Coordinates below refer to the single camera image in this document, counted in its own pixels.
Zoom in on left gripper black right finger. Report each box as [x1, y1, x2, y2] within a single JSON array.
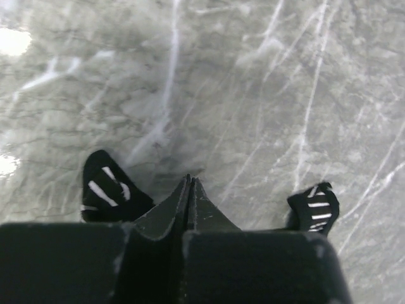
[[186, 180, 352, 303]]

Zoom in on striped tank tops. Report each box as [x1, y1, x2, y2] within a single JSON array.
[[81, 150, 340, 236]]

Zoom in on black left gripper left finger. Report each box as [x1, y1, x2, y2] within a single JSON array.
[[1, 176, 190, 303]]

